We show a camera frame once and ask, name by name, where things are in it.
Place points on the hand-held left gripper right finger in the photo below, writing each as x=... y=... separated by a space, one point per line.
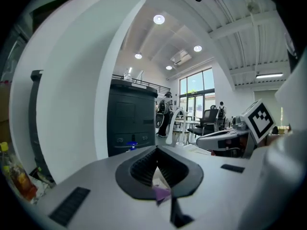
x=195 y=178

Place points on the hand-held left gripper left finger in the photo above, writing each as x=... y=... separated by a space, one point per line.
x=123 y=176

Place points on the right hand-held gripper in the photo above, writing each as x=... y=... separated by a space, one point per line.
x=260 y=122

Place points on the purple cloth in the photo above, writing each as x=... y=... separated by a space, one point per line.
x=161 y=193

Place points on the black office chair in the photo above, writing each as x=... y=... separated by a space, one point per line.
x=207 y=121

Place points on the round white table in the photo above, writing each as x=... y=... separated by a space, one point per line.
x=189 y=122

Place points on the soap bottle with blue pump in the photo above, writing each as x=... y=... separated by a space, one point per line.
x=132 y=145

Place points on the large glass window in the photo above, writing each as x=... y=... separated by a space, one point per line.
x=196 y=85

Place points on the black balcony railing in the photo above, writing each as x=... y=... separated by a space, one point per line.
x=148 y=84

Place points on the round ceiling light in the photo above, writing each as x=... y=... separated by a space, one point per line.
x=168 y=67
x=138 y=55
x=197 y=48
x=158 y=19

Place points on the tube ceiling light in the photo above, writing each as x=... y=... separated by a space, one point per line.
x=269 y=75

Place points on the ceiling air conditioner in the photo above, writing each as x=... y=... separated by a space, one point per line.
x=181 y=57

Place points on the clear plastic water bottle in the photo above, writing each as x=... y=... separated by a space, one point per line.
x=127 y=75

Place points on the yellow-capped tea bottle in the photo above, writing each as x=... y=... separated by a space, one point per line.
x=21 y=178

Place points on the person's dark shirt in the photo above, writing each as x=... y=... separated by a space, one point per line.
x=292 y=20

